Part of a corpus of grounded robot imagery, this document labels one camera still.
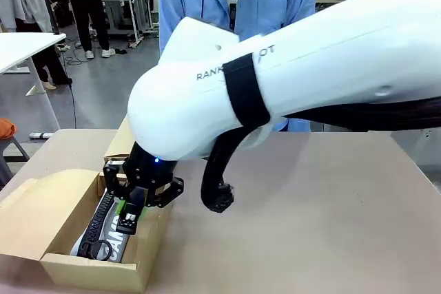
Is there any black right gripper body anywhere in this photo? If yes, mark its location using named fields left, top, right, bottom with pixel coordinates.
left=122, top=141, right=178, bottom=191

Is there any grey printed bag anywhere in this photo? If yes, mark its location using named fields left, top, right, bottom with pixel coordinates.
left=70, top=190, right=139, bottom=264

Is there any cardboard box with plain flap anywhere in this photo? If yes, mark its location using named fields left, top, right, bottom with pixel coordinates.
left=103, top=114, right=139, bottom=171

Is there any cardboard box with slotted flap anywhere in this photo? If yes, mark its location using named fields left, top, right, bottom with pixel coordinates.
left=0, top=168, right=175, bottom=293

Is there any grey chair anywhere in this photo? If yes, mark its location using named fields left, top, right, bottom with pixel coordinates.
left=0, top=135, right=31, bottom=187

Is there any orange cloth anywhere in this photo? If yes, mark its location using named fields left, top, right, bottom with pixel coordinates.
left=0, top=117, right=18, bottom=140

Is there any white desk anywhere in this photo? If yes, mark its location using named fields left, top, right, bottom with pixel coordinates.
left=0, top=32, right=68, bottom=130

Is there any wooden workbench with metal legs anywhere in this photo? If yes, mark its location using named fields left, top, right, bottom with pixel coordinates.
left=52, top=0, right=155, bottom=50

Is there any person in yellow floral shirt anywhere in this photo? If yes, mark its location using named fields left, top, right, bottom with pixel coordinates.
left=56, top=0, right=117, bottom=60

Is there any black tripod pole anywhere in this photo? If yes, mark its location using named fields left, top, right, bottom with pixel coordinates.
left=35, top=0, right=79, bottom=130

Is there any person in grey top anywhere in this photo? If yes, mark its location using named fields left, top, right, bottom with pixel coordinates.
left=0, top=0, right=74, bottom=91

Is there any person torso in blue shirt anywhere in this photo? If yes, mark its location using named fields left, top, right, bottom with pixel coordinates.
left=158, top=0, right=317, bottom=133

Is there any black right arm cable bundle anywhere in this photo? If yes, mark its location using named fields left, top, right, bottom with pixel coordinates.
left=201, top=96, right=441, bottom=214

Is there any black velcro strap on arm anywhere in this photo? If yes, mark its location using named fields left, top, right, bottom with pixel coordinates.
left=223, top=53, right=271, bottom=127

